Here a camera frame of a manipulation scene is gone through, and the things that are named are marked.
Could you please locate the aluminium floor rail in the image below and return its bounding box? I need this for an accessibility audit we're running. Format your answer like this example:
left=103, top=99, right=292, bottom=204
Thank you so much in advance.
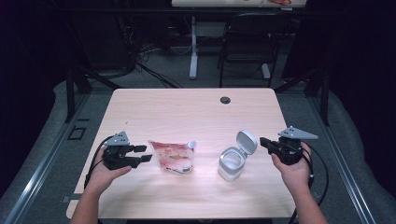
left=3, top=92, right=92, bottom=224
left=306, top=92, right=378, bottom=224

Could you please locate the person's left hand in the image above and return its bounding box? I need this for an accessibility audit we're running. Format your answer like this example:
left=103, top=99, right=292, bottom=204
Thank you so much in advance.
left=85, top=147, right=134, bottom=197

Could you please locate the bundle of floor cables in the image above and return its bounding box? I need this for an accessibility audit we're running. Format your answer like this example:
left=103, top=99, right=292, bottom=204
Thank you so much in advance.
left=117, top=15, right=184, bottom=90

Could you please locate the black metal stand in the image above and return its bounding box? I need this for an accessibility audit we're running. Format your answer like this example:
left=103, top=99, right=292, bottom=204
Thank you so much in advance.
left=64, top=62, right=123, bottom=124
left=274, top=66, right=332, bottom=127

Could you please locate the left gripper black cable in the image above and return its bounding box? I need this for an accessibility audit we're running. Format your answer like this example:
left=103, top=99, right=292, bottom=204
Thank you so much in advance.
left=83, top=134, right=115, bottom=191

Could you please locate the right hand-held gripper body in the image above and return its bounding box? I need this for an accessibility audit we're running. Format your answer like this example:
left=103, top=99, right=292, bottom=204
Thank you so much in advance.
left=273, top=125, right=319, bottom=166

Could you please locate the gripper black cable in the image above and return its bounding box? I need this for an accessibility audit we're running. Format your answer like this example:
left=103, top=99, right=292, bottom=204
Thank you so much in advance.
left=83, top=134, right=115, bottom=191
left=287, top=144, right=331, bottom=224

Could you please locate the short white desk foot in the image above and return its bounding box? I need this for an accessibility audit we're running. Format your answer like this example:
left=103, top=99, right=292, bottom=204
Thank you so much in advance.
left=261, top=63, right=272, bottom=80

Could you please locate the black square floor outlet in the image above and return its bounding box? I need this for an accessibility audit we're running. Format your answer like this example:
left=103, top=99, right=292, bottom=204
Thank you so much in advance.
left=67, top=125, right=88, bottom=141

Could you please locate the person's right hand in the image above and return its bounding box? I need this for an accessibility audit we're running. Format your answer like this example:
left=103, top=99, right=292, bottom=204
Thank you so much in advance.
left=271, top=141, right=313, bottom=196

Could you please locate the long white desk leg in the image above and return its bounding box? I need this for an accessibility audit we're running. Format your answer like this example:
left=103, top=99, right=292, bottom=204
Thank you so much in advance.
left=189, top=16, right=200, bottom=80

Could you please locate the pale background desk top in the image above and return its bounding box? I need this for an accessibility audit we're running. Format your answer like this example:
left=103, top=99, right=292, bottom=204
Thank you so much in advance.
left=171, top=0, right=308, bottom=8

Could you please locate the red and clear spout pouch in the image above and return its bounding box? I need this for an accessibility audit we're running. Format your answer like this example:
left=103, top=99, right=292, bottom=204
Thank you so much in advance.
left=148, top=139, right=198, bottom=175

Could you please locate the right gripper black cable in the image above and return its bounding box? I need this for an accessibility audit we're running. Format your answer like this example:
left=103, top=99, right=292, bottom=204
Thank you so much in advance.
left=287, top=144, right=331, bottom=224

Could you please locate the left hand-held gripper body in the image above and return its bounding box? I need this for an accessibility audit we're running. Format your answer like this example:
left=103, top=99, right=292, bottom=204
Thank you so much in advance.
left=102, top=130, right=138, bottom=171

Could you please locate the black folding chair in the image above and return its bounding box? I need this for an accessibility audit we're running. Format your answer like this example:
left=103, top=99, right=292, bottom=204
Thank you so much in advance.
left=217, top=12, right=295, bottom=89

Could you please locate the white flip-lid container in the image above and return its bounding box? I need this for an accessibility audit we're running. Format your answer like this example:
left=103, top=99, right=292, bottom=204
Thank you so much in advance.
left=217, top=129, right=259, bottom=183

